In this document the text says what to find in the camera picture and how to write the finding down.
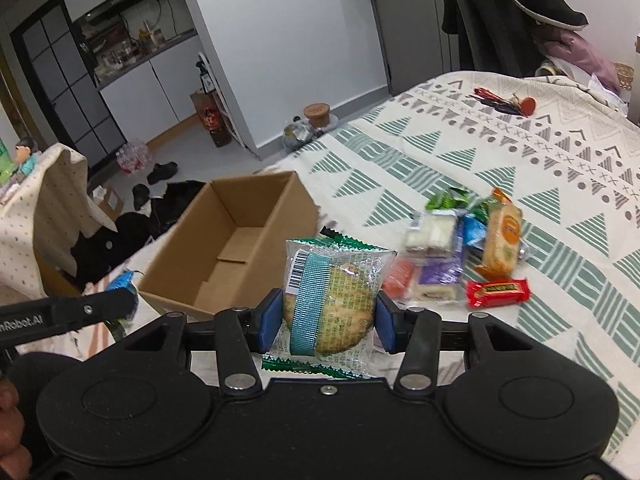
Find red-orange snack packet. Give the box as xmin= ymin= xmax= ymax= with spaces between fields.
xmin=381 ymin=256 xmax=418 ymax=301

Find green-wrapped cookie packet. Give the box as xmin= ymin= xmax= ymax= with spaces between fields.
xmin=262 ymin=236 xmax=396 ymax=379

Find purple cake packet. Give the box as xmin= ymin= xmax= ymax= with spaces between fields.
xmin=409 ymin=257 xmax=463 ymax=301

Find red candy bar wrapper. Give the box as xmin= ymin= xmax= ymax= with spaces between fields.
xmin=465 ymin=280 xmax=530 ymax=309

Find white rice cake packet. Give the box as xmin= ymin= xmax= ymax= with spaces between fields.
xmin=404 ymin=209 xmax=458 ymax=256

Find blue snack packet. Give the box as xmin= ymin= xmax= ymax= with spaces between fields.
xmin=462 ymin=214 xmax=487 ymax=252

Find green candy wrapper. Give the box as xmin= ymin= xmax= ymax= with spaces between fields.
xmin=425 ymin=188 xmax=469 ymax=210
xmin=466 ymin=195 xmax=502 ymax=226

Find orange cracker packet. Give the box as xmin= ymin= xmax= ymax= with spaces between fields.
xmin=475 ymin=188 xmax=523 ymax=281

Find person's left hand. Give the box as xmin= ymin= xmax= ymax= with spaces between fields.
xmin=0 ymin=380 xmax=32 ymax=480

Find brown cardboard box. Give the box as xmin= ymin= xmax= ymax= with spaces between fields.
xmin=138 ymin=171 xmax=318 ymax=321

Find black clothes pile on floor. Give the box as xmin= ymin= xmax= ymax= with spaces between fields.
xmin=70 ymin=180 xmax=205 ymax=285

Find dotted beige table cloth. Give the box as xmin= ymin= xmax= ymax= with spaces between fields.
xmin=1 ymin=143 xmax=116 ymax=304

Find small cardboard box on floor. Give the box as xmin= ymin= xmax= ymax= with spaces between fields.
xmin=91 ymin=185 xmax=124 ymax=221

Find cartoon boy figurine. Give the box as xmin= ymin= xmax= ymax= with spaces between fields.
xmin=13 ymin=136 xmax=38 ymax=180

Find black shoe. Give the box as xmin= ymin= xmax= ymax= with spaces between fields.
xmin=146 ymin=162 xmax=179 ymax=186
xmin=131 ymin=183 xmax=151 ymax=211

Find silver foil bag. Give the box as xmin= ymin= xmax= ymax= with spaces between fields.
xmin=282 ymin=116 xmax=316 ymax=153

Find pack of water bottles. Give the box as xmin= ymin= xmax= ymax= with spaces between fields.
xmin=116 ymin=141 xmax=152 ymax=174

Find brown lidded jar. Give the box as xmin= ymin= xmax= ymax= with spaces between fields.
xmin=303 ymin=103 xmax=331 ymax=129

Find dark soy sauce bottle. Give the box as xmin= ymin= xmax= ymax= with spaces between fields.
xmin=196 ymin=60 xmax=231 ymax=148

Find patterned white bed cover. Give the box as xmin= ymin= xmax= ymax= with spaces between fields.
xmin=81 ymin=70 xmax=640 ymax=470

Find black framed glass door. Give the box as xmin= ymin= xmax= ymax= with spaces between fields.
xmin=10 ymin=0 xmax=126 ymax=176

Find white kitchen cabinet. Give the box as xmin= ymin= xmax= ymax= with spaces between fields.
xmin=64 ymin=0 xmax=204 ymax=143

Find grey door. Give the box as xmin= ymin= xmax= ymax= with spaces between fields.
xmin=371 ymin=0 xmax=460 ymax=96

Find pink cloth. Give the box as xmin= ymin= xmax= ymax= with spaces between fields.
xmin=532 ymin=25 xmax=620 ymax=93

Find black jacket on chair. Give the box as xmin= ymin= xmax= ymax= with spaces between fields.
xmin=442 ymin=0 xmax=589 ymax=77

